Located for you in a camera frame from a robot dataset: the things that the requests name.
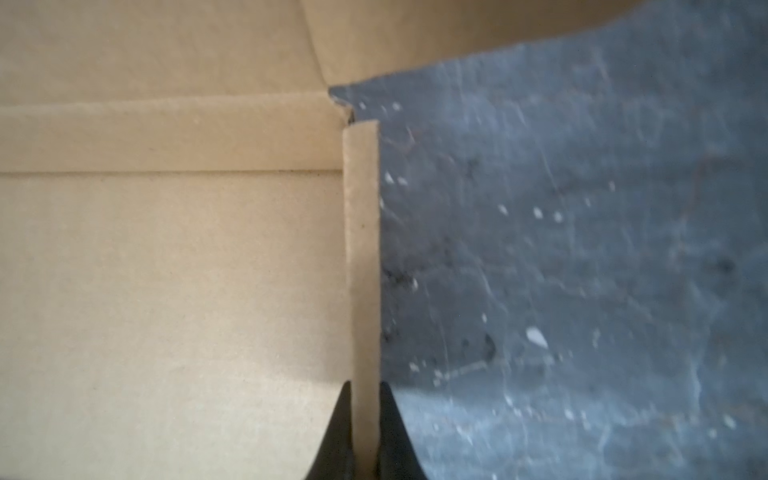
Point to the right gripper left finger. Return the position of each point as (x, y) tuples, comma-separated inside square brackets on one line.
[(335, 457)]

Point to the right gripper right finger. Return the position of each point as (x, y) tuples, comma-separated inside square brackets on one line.
[(397, 459)]

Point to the cardboard box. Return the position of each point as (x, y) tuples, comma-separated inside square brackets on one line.
[(190, 225)]

